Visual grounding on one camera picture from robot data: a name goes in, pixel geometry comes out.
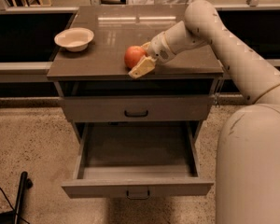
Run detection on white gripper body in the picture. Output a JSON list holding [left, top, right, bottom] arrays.
[[147, 32, 172, 63]]

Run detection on red apple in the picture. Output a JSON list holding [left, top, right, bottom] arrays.
[[124, 46, 147, 69]]

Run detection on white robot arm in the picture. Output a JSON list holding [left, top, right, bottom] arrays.
[[129, 0, 280, 224]]

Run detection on grey drawer cabinet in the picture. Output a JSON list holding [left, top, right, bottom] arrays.
[[48, 6, 222, 136]]

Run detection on closed grey top drawer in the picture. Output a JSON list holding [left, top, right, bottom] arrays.
[[60, 95, 214, 122]]

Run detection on open grey middle drawer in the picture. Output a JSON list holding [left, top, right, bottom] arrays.
[[62, 121, 214, 200]]

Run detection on white bowl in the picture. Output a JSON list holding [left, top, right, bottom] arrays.
[[54, 27, 94, 52]]

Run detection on black left base leg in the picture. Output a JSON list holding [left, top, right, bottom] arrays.
[[0, 172, 33, 224]]

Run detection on black floor cable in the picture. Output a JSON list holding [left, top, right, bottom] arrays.
[[0, 175, 32, 224]]

